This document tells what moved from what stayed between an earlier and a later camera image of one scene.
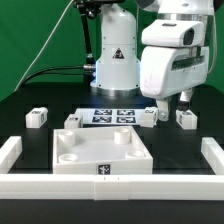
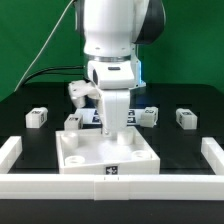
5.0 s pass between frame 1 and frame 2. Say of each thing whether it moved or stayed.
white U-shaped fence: stayed
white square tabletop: stayed
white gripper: moved
